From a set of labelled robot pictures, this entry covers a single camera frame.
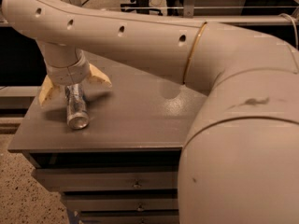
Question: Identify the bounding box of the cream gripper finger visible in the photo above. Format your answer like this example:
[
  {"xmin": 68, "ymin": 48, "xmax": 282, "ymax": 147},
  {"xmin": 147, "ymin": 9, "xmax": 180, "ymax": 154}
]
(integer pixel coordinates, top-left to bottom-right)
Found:
[
  {"xmin": 86, "ymin": 63, "xmax": 112, "ymax": 87},
  {"xmin": 38, "ymin": 76, "xmax": 60, "ymax": 106}
]

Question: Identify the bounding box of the bottom grey drawer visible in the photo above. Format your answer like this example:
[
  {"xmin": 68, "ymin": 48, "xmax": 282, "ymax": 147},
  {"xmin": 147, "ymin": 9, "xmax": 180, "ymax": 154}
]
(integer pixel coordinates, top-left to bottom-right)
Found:
[{"xmin": 79, "ymin": 211, "xmax": 179, "ymax": 224}]

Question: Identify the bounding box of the middle grey drawer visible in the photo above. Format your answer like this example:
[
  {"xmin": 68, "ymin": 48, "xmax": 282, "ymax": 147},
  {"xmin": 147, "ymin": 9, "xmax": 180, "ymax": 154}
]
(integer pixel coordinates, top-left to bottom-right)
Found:
[{"xmin": 62, "ymin": 192, "xmax": 178, "ymax": 212}]

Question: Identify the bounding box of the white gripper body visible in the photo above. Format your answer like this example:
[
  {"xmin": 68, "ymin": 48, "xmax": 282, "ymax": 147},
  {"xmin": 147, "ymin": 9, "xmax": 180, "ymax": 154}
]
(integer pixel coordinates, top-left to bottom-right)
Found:
[{"xmin": 46, "ymin": 53, "xmax": 90, "ymax": 86}]

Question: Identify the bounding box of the white cable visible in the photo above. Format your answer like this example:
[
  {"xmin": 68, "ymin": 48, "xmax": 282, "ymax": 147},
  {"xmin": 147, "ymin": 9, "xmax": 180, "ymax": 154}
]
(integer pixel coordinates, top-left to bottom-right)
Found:
[{"xmin": 278, "ymin": 12, "xmax": 299, "ymax": 51}]

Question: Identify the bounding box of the metal railing frame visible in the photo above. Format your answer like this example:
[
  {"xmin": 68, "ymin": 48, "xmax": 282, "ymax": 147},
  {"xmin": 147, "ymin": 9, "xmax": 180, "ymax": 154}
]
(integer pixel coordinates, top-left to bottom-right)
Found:
[{"xmin": 0, "ymin": 0, "xmax": 299, "ymax": 28}]

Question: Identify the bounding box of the silver blue redbull can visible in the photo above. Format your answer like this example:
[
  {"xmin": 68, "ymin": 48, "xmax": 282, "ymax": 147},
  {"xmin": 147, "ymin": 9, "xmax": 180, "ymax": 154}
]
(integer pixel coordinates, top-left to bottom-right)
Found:
[{"xmin": 64, "ymin": 83, "xmax": 90, "ymax": 130}]

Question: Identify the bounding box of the grey drawer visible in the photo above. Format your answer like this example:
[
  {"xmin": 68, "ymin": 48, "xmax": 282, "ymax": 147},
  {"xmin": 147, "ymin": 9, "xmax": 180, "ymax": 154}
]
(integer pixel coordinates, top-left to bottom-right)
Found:
[
  {"xmin": 32, "ymin": 166, "xmax": 178, "ymax": 192},
  {"xmin": 62, "ymin": 192, "xmax": 178, "ymax": 212},
  {"xmin": 79, "ymin": 211, "xmax": 179, "ymax": 224}
]

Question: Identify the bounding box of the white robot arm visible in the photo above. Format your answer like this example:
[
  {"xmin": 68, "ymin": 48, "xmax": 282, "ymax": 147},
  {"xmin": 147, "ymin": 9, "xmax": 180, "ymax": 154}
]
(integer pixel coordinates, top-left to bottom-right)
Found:
[{"xmin": 2, "ymin": 0, "xmax": 299, "ymax": 224}]

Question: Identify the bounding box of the grey drawer cabinet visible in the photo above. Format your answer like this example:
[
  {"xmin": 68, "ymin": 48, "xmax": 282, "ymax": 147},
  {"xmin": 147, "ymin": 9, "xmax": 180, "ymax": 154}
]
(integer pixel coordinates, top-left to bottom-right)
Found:
[{"xmin": 7, "ymin": 51, "xmax": 208, "ymax": 224}]

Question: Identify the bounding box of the top grey drawer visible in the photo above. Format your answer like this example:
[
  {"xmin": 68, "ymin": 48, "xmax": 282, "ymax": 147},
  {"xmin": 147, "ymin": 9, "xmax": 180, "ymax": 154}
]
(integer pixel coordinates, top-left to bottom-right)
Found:
[{"xmin": 32, "ymin": 166, "xmax": 178, "ymax": 192}]

